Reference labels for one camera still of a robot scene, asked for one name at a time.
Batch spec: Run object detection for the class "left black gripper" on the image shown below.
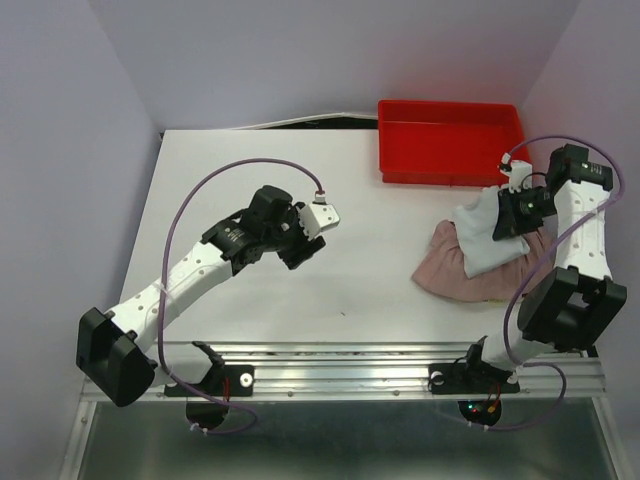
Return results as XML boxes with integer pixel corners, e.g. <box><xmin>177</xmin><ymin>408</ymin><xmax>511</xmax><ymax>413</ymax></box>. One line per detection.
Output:
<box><xmin>263</xmin><ymin>202</ymin><xmax>326</xmax><ymax>270</ymax></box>

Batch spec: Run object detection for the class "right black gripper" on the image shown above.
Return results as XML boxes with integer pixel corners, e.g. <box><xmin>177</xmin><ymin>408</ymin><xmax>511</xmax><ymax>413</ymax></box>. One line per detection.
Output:
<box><xmin>490</xmin><ymin>184</ymin><xmax>558</xmax><ymax>240</ymax></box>

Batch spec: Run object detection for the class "white skirt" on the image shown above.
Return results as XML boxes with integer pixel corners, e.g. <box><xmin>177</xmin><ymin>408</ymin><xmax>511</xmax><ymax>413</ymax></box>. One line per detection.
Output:
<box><xmin>453</xmin><ymin>186</ymin><xmax>530</xmax><ymax>278</ymax></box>

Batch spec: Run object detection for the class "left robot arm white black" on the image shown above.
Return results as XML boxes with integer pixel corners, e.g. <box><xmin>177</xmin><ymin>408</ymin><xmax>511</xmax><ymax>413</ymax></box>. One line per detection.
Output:
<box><xmin>76</xmin><ymin>185</ymin><xmax>340</xmax><ymax>407</ymax></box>

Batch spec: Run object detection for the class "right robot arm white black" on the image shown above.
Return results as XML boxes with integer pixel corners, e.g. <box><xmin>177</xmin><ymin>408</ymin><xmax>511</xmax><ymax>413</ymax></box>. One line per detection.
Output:
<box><xmin>460</xmin><ymin>137</ymin><xmax>627</xmax><ymax>390</ymax></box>

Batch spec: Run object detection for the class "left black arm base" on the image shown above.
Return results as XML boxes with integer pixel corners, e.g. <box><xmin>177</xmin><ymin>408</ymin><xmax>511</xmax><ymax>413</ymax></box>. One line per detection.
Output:
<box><xmin>163</xmin><ymin>341</ymin><xmax>258</xmax><ymax>436</ymax></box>

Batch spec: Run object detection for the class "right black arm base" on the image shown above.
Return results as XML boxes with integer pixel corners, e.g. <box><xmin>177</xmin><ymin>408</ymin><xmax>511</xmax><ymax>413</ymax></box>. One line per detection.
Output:
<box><xmin>426</xmin><ymin>337</ymin><xmax>521</xmax><ymax>427</ymax></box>

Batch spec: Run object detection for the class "pink pleated skirt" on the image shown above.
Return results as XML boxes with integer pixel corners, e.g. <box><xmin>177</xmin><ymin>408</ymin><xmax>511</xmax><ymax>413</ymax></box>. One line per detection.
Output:
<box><xmin>411</xmin><ymin>220</ymin><xmax>552</xmax><ymax>302</ymax></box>

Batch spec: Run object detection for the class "red plastic tray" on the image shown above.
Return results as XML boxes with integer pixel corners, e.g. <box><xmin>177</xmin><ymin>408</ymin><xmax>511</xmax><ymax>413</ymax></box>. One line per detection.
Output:
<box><xmin>378</xmin><ymin>100</ymin><xmax>524</xmax><ymax>187</ymax></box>

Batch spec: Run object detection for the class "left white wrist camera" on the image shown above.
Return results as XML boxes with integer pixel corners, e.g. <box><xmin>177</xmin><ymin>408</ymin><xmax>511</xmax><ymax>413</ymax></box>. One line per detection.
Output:
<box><xmin>298</xmin><ymin>203</ymin><xmax>341</xmax><ymax>240</ymax></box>

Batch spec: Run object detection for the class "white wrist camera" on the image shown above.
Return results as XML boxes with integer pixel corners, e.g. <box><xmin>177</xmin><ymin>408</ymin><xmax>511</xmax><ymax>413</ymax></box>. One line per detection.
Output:
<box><xmin>298</xmin><ymin>203</ymin><xmax>341</xmax><ymax>240</ymax></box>
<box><xmin>499</xmin><ymin>159</ymin><xmax>533</xmax><ymax>193</ymax></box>

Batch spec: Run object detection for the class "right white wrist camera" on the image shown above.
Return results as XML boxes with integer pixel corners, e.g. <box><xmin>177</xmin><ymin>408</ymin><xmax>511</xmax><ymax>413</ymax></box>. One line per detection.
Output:
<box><xmin>499</xmin><ymin>159</ymin><xmax>533</xmax><ymax>193</ymax></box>

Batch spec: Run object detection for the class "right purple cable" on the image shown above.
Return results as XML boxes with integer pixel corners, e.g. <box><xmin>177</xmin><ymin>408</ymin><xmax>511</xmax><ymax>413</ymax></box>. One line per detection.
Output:
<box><xmin>439</xmin><ymin>135</ymin><xmax>627</xmax><ymax>432</ymax></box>

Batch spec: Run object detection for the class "aluminium rail frame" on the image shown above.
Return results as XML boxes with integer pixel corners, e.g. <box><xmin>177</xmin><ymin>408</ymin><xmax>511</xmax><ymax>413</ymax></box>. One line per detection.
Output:
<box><xmin>59</xmin><ymin>184</ymin><xmax>621</xmax><ymax>480</ymax></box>

